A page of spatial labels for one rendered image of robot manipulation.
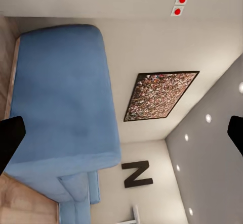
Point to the decorative sign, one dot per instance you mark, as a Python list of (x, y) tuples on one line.
[(130, 181)]

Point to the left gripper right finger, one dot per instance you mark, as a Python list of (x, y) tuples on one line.
[(235, 131)]

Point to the sofa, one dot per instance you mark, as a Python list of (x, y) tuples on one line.
[(60, 85)]

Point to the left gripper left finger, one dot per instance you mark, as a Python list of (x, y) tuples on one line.
[(12, 132)]

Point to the picture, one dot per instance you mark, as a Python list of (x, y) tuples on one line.
[(156, 94)]

